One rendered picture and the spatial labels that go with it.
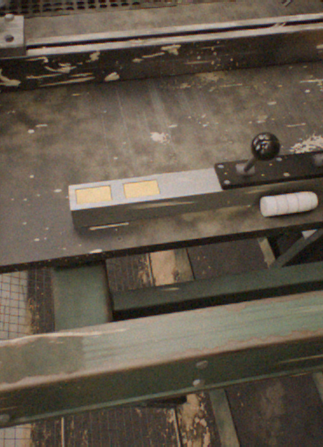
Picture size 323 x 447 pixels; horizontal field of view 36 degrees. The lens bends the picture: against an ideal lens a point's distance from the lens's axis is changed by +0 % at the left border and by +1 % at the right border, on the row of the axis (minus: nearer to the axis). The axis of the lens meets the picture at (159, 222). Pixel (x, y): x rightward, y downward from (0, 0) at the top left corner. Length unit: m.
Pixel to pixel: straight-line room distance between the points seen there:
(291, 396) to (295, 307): 2.02
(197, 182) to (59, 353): 0.32
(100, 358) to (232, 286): 0.26
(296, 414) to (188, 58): 1.95
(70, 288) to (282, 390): 2.04
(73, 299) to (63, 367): 0.16
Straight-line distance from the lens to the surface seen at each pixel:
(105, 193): 0.72
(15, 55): 0.98
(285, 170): 0.76
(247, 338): 0.58
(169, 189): 0.72
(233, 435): 1.74
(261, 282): 0.75
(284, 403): 2.65
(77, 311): 0.69
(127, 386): 0.61
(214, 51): 1.02
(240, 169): 0.73
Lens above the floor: 1.95
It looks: 31 degrees down
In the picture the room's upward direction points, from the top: 74 degrees counter-clockwise
